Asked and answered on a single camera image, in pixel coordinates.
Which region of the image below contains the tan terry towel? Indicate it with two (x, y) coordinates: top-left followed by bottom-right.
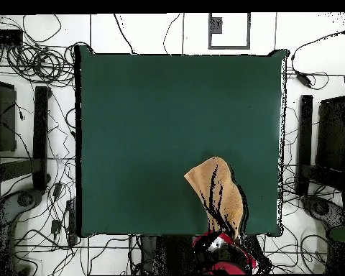
(183, 155), (245, 241)

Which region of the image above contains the flat black box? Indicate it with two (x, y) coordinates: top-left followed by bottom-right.
(0, 28), (24, 45)

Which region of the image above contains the grey stand base black knob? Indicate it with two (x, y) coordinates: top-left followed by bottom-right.
(300, 194), (345, 231)
(0, 188), (44, 275)

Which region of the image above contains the dark green tablecloth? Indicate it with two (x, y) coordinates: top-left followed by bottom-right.
(74, 45), (290, 238)

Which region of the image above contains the black power strip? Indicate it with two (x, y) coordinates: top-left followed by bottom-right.
(65, 198), (78, 246)

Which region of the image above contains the black cabinet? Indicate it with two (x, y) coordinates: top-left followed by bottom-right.
(316, 96), (345, 173)
(0, 79), (18, 153)

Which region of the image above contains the black power adapter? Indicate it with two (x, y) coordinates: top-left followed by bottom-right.
(295, 71), (313, 88)

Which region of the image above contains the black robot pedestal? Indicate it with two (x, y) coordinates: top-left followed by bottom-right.
(139, 235), (196, 275)

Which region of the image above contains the black stand frame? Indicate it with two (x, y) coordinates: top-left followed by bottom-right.
(0, 86), (51, 192)
(295, 94), (345, 196)

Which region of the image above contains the grey rectangular frame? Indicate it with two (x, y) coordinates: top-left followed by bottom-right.
(208, 12), (252, 50)

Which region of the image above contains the thin black cable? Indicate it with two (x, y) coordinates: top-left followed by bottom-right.
(113, 13), (137, 55)
(162, 12), (181, 55)

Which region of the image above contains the black cable coil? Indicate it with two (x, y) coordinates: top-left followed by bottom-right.
(5, 42), (75, 87)

